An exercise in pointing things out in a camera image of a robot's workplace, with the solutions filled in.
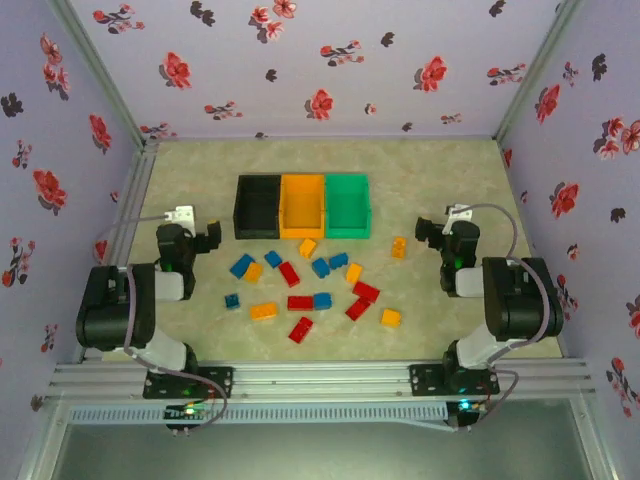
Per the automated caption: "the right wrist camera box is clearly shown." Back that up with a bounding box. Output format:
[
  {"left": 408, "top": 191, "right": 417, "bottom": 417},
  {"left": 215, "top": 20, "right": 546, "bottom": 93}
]
[{"left": 446, "top": 203, "right": 474, "bottom": 235}]

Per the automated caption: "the left arm grey cable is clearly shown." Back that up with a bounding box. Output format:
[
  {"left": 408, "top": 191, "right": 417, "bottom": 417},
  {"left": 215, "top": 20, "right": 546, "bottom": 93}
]
[{"left": 92, "top": 212, "right": 229, "bottom": 434}]

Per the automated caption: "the orange plastic container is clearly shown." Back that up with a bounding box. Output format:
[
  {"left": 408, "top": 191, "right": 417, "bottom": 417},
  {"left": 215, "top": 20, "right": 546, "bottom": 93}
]
[{"left": 278, "top": 173, "right": 329, "bottom": 240}]

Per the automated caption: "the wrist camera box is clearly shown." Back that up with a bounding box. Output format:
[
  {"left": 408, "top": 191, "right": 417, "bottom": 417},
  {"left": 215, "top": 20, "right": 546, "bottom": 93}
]
[
  {"left": 446, "top": 203, "right": 474, "bottom": 235},
  {"left": 168, "top": 204, "right": 196, "bottom": 232}
]

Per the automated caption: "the green plastic container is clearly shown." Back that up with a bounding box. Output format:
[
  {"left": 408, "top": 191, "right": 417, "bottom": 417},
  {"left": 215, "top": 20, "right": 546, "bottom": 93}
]
[{"left": 324, "top": 172, "right": 372, "bottom": 240}]

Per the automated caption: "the aluminium side rail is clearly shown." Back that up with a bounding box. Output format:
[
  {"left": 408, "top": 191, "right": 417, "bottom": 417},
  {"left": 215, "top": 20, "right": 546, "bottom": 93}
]
[{"left": 74, "top": 142, "right": 161, "bottom": 366}]

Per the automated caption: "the black plastic container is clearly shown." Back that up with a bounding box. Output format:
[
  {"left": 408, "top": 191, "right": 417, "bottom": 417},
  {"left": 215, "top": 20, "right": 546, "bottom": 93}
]
[{"left": 233, "top": 173, "right": 283, "bottom": 240}]

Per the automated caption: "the grey slotted cable duct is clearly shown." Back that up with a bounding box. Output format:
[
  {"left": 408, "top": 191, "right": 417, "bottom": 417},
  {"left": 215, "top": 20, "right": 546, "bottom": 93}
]
[{"left": 67, "top": 402, "right": 449, "bottom": 426}]

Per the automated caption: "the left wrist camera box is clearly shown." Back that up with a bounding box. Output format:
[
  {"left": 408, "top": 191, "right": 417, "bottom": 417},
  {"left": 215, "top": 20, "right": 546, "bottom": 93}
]
[{"left": 168, "top": 204, "right": 196, "bottom": 232}]

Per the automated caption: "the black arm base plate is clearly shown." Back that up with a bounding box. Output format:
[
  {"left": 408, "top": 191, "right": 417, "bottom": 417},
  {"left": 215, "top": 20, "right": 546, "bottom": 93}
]
[
  {"left": 143, "top": 366, "right": 235, "bottom": 400},
  {"left": 408, "top": 363, "right": 501, "bottom": 396}
]

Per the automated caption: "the large blue lego brick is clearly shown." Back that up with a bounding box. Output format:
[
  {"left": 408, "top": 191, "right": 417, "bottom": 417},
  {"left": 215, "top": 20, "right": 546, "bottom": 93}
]
[{"left": 229, "top": 253, "right": 256, "bottom": 279}]

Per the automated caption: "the aluminium mounting rail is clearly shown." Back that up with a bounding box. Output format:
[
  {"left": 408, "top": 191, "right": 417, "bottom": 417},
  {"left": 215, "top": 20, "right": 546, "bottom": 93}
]
[{"left": 47, "top": 357, "right": 599, "bottom": 401}]

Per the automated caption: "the aluminium corner post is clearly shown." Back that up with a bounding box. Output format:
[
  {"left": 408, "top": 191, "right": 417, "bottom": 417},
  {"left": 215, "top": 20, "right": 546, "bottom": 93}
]
[
  {"left": 47, "top": 0, "right": 151, "bottom": 149},
  {"left": 492, "top": 0, "right": 586, "bottom": 144}
]

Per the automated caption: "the aluminium lower frame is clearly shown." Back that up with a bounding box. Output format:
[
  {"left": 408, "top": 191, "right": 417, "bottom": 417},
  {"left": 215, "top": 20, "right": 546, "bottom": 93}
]
[{"left": 14, "top": 394, "right": 626, "bottom": 480}]

